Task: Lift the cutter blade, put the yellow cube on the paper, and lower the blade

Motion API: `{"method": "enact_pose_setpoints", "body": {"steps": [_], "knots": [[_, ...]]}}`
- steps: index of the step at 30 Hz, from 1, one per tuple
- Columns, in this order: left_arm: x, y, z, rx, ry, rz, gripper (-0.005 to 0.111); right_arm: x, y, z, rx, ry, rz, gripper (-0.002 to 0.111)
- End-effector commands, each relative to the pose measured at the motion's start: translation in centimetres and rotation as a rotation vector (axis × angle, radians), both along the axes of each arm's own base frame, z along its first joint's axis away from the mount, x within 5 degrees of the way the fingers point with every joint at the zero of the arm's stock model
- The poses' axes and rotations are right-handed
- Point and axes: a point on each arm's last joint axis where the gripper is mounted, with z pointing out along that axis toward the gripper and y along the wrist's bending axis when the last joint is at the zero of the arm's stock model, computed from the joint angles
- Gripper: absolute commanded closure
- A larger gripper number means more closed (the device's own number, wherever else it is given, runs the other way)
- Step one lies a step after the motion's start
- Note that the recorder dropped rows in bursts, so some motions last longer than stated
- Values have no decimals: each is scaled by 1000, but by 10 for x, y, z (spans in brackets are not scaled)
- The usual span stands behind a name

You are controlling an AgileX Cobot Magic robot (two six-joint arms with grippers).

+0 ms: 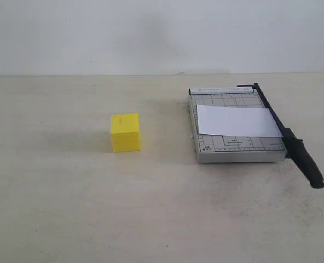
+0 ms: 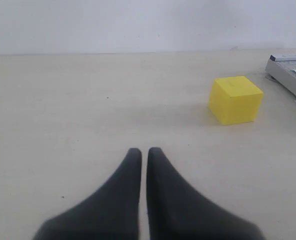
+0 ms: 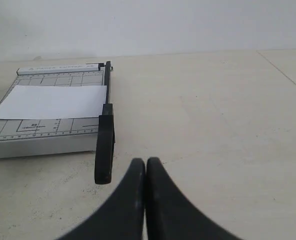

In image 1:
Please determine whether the yellow cube block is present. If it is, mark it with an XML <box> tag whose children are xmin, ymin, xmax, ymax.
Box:
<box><xmin>110</xmin><ymin>113</ymin><xmax>141</xmax><ymax>153</ymax></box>

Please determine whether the white paper sheet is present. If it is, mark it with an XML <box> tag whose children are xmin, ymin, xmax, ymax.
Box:
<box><xmin>196</xmin><ymin>105</ymin><xmax>283</xmax><ymax>138</ymax></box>

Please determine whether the black cutter blade lever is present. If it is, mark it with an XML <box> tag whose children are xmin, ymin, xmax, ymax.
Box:
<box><xmin>237</xmin><ymin>83</ymin><xmax>324</xmax><ymax>189</ymax></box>

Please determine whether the grey paper cutter base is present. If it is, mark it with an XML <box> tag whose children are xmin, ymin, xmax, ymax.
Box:
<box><xmin>188</xmin><ymin>85</ymin><xmax>286</xmax><ymax>163</ymax></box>

